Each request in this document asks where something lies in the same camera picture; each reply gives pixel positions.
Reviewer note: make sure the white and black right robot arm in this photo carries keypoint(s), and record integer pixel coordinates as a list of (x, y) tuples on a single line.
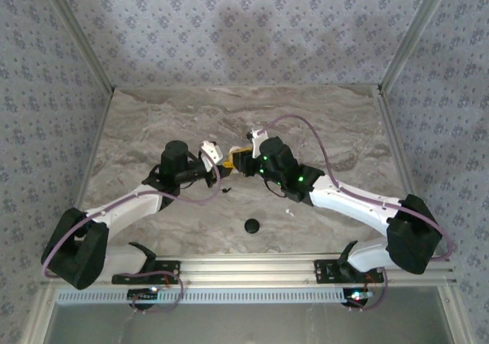
[(344, 202)]

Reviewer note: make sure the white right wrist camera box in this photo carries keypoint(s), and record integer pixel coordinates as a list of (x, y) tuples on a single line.
[(255, 134)]

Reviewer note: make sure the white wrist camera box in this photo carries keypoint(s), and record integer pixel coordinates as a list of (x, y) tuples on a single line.
[(255, 134), (212, 153)]

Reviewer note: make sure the black earbud charging case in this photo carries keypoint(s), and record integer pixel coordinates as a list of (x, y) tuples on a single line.
[(252, 226)]

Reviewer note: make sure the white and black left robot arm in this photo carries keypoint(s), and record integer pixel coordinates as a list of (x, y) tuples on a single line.
[(126, 206)]

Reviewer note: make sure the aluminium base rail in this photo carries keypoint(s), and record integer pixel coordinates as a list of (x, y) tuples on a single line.
[(248, 269)]

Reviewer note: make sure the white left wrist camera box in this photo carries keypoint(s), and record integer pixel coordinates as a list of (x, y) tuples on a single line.
[(212, 153)]

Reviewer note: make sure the aluminium corner post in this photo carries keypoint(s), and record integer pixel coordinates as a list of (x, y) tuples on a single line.
[(412, 34), (79, 34)]

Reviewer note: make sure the aluminium table side rail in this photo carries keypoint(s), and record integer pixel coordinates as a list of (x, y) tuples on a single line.
[(401, 149), (97, 137)]

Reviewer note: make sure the black controller board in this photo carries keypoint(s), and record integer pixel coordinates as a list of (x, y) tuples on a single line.
[(353, 302), (139, 294)]

